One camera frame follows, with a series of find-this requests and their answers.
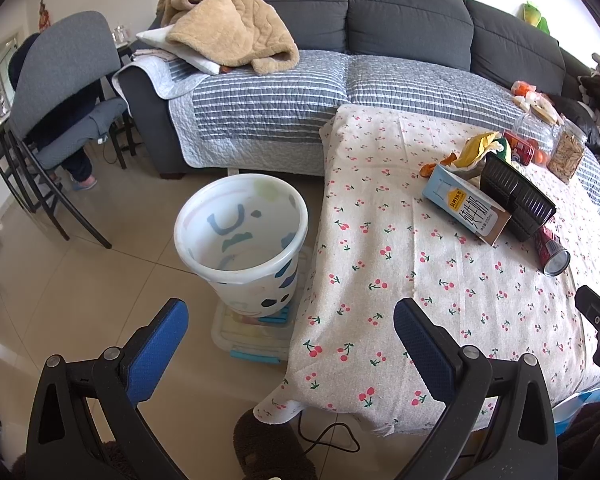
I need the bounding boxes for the clear jar of nuts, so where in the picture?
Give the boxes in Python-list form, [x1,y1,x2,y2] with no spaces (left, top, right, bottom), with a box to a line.
[547,118,586,184]

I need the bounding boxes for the black cable on floor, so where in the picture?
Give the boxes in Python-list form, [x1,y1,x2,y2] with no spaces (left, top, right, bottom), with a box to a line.
[296,415,360,456]

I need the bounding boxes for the clear plastic snack container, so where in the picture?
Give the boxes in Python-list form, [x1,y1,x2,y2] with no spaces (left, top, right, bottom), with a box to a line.
[504,108,562,167]

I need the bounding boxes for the clear storage box with lid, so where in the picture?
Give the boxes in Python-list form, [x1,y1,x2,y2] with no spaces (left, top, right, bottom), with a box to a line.
[211,302,297,364]

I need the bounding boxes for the orange snack packets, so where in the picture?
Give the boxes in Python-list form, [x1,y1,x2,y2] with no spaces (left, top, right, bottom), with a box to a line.
[510,80,564,126]

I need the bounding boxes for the grey striped quilt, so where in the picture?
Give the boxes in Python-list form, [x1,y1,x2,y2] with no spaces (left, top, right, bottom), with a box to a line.
[111,49,600,219]

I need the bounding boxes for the cherry print tablecloth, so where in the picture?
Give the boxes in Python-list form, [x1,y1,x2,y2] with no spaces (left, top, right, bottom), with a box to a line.
[254,105,600,434]

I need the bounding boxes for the orange peel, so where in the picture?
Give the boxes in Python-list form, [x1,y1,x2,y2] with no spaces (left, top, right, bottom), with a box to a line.
[419,153,457,179]

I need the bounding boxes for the grey fabric chair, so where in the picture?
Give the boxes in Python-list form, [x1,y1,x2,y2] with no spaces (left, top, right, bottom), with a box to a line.
[0,11,128,249]

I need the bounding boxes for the white pillow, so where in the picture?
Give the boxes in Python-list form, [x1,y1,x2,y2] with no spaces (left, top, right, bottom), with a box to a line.
[136,25,221,75]

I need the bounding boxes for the green plush toy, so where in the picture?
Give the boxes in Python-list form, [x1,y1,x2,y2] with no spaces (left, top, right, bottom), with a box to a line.
[517,2,550,35]

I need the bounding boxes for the light blue milk carton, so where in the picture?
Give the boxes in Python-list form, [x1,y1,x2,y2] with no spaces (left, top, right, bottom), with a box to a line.
[422,165,512,246]

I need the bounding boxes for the beige fleece blanket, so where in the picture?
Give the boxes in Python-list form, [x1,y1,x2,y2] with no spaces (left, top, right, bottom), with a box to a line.
[157,0,300,75]

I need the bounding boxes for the red drink can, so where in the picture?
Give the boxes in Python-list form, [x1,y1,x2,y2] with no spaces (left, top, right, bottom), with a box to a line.
[534,226,571,276]

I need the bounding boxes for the black plastic food tray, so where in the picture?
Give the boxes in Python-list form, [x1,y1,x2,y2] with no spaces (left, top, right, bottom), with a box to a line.
[480,153,557,242]

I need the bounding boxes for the white plastic trash bin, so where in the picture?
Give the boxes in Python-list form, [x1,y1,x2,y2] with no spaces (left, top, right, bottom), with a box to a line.
[173,174,309,318]

